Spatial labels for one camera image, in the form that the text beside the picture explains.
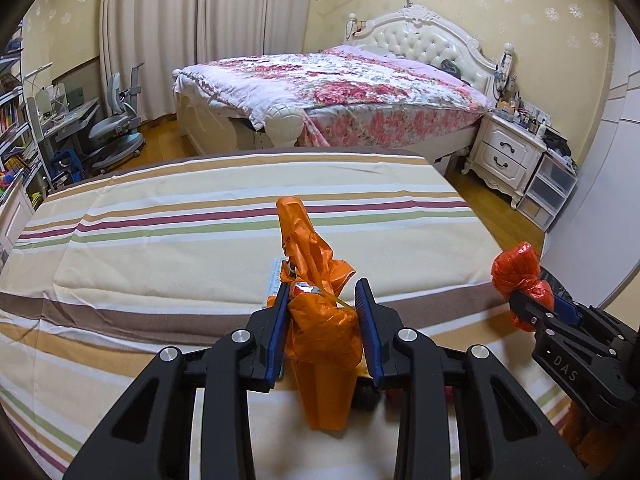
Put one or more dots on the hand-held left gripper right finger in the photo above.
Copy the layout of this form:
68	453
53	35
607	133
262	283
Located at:
367	330

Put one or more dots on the white pleated curtain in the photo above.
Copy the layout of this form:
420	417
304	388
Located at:
200	35

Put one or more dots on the bed with floral quilt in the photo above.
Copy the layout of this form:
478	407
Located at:
430	40

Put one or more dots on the red plastic bag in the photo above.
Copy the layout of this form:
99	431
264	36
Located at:
515	270

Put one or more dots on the blue stool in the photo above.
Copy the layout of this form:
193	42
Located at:
65	167

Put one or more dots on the black bag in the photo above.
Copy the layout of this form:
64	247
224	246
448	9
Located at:
557	144

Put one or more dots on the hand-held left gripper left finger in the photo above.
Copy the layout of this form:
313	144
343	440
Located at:
277	330

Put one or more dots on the pink floral blanket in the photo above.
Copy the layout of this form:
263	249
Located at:
350	90

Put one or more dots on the clear plastic drawer unit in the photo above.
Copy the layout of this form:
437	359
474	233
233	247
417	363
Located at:
547	190

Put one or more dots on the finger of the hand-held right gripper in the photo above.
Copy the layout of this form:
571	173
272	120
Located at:
567	309
530	312

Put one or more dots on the grey study desk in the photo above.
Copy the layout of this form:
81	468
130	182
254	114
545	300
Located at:
70	122

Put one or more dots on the white desk lamp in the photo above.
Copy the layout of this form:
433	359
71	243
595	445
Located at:
37	77

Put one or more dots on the white wardrobe sliding door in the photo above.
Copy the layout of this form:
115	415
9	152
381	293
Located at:
615	160

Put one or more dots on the white nightstand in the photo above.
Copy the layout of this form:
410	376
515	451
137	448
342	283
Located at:
500	155

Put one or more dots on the group of small bottles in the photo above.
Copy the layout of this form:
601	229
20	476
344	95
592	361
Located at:
522	115

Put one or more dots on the orange plastic bag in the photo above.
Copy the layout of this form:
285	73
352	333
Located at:
320	340

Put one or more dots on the dark cloth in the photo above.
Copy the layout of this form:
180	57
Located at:
449	66

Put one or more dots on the grey desk chair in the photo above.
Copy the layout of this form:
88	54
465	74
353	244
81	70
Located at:
112	130

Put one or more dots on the striped tablecloth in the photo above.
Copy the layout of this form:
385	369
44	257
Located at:
175	240

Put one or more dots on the bookshelf with books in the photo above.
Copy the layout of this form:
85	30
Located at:
15	125

